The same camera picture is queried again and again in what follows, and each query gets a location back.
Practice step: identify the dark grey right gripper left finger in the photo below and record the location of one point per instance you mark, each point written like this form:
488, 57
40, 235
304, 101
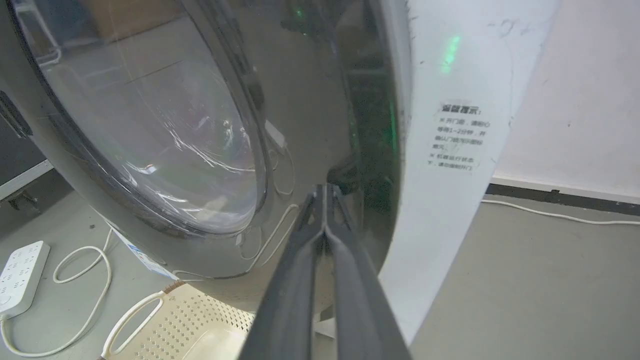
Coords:
290, 300

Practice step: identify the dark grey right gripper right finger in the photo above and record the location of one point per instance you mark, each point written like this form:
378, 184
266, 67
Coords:
362, 305

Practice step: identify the round glass washing machine door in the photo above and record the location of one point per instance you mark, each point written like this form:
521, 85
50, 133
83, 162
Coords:
210, 125

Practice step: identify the white washing machine body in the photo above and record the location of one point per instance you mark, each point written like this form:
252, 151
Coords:
450, 165

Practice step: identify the cream perforated laundry basket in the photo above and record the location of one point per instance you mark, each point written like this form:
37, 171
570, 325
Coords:
190, 325

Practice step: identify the blue white label sticker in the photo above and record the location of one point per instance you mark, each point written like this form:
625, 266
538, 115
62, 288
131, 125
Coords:
145, 257

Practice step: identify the white warning sticker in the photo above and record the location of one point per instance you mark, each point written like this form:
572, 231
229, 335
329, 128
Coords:
459, 137

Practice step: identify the white power strip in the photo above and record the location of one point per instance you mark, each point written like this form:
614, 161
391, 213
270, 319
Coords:
20, 277

